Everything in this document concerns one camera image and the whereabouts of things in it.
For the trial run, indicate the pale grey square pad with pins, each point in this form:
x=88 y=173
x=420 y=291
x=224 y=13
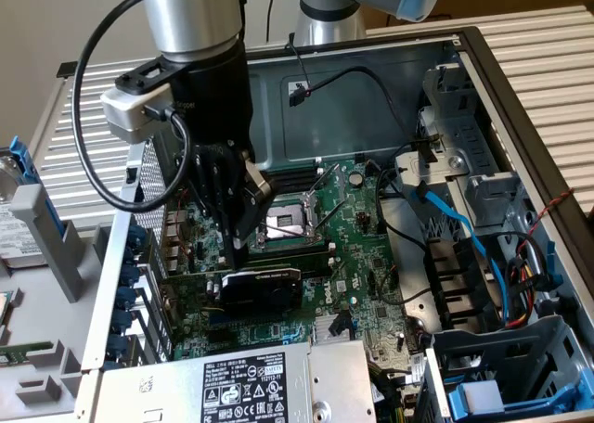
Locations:
x=482 y=397

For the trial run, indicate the green Dell motherboard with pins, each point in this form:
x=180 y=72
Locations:
x=357 y=256

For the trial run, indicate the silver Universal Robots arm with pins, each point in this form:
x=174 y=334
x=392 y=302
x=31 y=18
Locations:
x=195 y=15

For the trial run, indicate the silver metal bracket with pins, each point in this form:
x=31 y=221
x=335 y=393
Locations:
x=410 y=172

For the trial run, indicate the silver power supply unit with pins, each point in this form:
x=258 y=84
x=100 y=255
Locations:
x=176 y=386

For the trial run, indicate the green RAM stick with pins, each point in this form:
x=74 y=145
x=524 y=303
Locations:
x=23 y=352

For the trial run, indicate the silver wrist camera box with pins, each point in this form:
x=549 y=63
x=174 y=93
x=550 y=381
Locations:
x=120 y=117

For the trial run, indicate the metal socket cover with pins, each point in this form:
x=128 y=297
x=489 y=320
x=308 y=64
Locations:
x=313 y=207

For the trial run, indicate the open grey PC case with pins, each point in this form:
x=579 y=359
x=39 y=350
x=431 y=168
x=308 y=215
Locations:
x=334 y=126

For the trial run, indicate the grey metal disk bay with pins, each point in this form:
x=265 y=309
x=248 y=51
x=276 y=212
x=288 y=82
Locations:
x=468 y=135

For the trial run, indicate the grey plastic parts rack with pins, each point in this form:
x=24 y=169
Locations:
x=46 y=321

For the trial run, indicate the metal CPU socket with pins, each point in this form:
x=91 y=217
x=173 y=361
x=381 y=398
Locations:
x=287 y=223

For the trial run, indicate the blue card retention latch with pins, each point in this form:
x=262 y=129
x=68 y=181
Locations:
x=123 y=302

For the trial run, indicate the green GPU with black shroud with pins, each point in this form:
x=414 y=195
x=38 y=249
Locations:
x=260 y=293

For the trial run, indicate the short black expansion slot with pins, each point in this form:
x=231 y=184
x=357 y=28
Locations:
x=225 y=337

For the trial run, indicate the silver hard disk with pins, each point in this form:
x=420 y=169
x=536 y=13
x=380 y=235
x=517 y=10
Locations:
x=14 y=237

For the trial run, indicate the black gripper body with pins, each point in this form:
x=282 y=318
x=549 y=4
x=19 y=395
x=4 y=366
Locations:
x=213 y=103

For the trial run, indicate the blue hard disk bracket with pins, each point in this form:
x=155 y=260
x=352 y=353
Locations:
x=23 y=158

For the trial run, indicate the black RAM slot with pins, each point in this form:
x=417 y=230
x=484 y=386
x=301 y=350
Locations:
x=287 y=255
x=297 y=171
x=297 y=183

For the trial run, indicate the black flat power connector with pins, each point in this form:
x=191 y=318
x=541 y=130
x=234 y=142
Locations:
x=426 y=153

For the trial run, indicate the silver chipset heat sink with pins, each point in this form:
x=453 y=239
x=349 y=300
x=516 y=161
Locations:
x=320 y=335

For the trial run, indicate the silver CPU chip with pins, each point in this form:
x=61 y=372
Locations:
x=3 y=304

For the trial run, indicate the grey plastic disk bay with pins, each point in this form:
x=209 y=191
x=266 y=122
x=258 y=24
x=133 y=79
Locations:
x=487 y=344

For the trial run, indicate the blue disk caddy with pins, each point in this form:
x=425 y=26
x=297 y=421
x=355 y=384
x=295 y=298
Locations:
x=459 y=402

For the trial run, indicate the small black table bracket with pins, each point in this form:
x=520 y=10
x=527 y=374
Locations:
x=66 y=69

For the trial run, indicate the round coin battery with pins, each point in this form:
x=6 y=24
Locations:
x=356 y=178

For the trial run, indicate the blue plastic latch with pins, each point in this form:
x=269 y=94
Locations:
x=552 y=265

